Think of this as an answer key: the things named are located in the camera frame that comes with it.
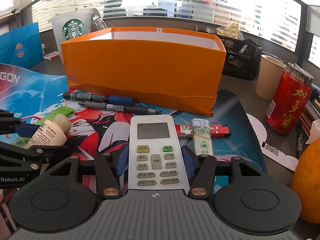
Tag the red drink can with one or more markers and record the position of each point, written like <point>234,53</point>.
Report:
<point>292,93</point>

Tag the orange fruit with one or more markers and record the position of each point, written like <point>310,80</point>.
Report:
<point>305,183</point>

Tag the white crumpled tissue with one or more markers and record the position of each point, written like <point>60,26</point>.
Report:
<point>314,132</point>

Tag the green packet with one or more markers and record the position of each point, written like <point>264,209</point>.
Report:
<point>53,116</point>

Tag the stack of books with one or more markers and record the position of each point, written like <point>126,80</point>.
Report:
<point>311,111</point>

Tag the yellow toy brick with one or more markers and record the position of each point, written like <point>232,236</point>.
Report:
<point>230,30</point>

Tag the anime desk mat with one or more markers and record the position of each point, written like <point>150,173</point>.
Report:
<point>31,96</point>

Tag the beige lotion tube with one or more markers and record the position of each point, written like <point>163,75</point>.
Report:
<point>51,133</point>

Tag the black pen on desk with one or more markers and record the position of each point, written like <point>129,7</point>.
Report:
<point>299,139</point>

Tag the blue paper bag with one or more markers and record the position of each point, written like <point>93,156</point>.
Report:
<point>22,46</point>

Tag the orange cardboard box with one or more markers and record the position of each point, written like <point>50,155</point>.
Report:
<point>173,68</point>

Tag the red white paper card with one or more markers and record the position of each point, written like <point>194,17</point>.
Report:
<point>51,56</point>

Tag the grey black marker pen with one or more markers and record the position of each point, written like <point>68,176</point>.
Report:
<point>119,108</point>

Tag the blue cap marker pen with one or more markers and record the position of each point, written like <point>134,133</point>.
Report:
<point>111,99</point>

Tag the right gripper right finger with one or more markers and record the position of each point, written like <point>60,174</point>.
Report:
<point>200,171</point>

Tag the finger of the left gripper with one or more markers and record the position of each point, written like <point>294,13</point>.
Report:
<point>43,154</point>
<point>9,123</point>

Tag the beige paper cup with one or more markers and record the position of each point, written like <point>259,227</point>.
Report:
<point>269,76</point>

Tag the Starbucks plastic cup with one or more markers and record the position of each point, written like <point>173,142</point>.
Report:
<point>70,25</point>

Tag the white remote control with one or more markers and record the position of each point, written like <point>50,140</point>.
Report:
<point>155,157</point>

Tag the black mesh organizer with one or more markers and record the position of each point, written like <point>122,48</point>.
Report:
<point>242,56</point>

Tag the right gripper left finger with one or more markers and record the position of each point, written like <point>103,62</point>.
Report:
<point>108,170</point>

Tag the small grey product box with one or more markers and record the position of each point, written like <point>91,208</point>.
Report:
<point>97,23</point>

